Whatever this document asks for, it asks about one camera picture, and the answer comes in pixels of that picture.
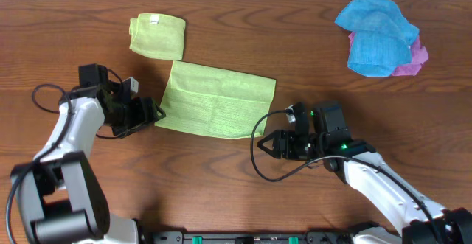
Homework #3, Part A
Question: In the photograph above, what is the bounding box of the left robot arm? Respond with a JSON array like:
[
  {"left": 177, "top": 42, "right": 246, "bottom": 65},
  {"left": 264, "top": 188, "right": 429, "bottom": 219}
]
[{"left": 5, "top": 63, "right": 166, "bottom": 243}]

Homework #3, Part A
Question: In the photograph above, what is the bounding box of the left black cable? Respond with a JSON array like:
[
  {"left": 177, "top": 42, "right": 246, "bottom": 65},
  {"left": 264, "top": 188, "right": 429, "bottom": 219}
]
[{"left": 4, "top": 83, "right": 126, "bottom": 244}]

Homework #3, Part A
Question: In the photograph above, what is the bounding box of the black cable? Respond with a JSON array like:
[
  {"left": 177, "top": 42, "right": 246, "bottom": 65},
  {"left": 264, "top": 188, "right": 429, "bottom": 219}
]
[
  {"left": 4, "top": 83, "right": 126, "bottom": 244},
  {"left": 249, "top": 109, "right": 443, "bottom": 244}
]

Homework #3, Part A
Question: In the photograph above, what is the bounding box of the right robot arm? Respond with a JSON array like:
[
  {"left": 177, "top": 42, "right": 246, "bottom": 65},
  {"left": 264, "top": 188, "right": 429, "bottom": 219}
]
[{"left": 250, "top": 101, "right": 471, "bottom": 243}]

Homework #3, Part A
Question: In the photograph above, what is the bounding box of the green microfiber cloth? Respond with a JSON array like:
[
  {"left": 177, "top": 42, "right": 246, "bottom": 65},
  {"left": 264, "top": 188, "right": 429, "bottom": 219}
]
[{"left": 155, "top": 61, "right": 276, "bottom": 139}]

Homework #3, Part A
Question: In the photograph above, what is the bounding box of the folded green cloth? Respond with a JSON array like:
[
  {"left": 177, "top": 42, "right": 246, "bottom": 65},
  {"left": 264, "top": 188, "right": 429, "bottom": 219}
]
[{"left": 129, "top": 13, "right": 186, "bottom": 60}]

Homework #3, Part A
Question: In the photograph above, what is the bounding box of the right black cable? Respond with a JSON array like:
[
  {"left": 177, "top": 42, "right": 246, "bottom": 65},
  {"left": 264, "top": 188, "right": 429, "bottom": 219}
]
[{"left": 249, "top": 109, "right": 443, "bottom": 244}]

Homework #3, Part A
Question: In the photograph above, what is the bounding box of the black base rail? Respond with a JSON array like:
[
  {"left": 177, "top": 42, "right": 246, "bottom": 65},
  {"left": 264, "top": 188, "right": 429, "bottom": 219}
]
[{"left": 139, "top": 231, "right": 354, "bottom": 244}]

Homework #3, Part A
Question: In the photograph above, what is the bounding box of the blue cloth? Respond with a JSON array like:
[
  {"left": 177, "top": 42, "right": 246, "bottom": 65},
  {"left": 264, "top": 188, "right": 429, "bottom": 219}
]
[{"left": 335, "top": 0, "right": 420, "bottom": 77}]

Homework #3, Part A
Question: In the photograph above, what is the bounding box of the purple cloth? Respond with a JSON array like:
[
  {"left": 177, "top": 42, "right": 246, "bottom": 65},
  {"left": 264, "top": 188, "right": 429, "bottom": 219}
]
[{"left": 347, "top": 32, "right": 428, "bottom": 77}]

